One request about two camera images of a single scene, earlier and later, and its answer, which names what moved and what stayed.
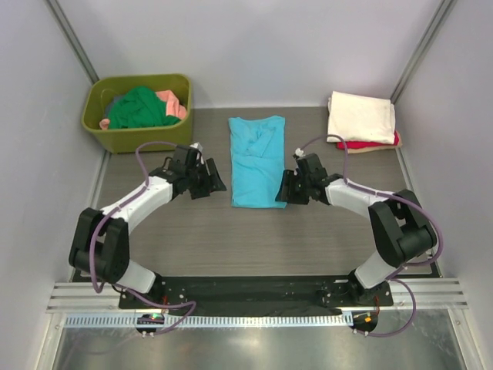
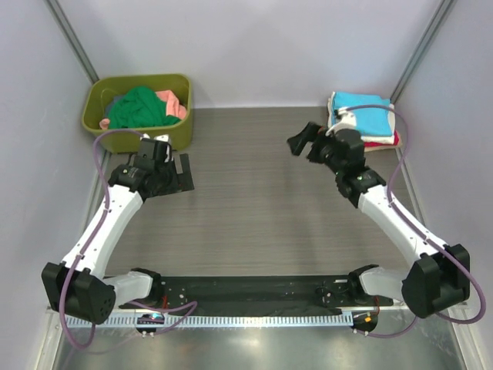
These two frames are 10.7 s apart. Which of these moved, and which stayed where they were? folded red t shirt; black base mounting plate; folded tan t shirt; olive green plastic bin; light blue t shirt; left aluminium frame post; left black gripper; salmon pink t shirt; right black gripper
Moved: light blue t shirt; left black gripper; right black gripper
Stayed: folded tan t shirt; folded red t shirt; left aluminium frame post; olive green plastic bin; salmon pink t shirt; black base mounting plate
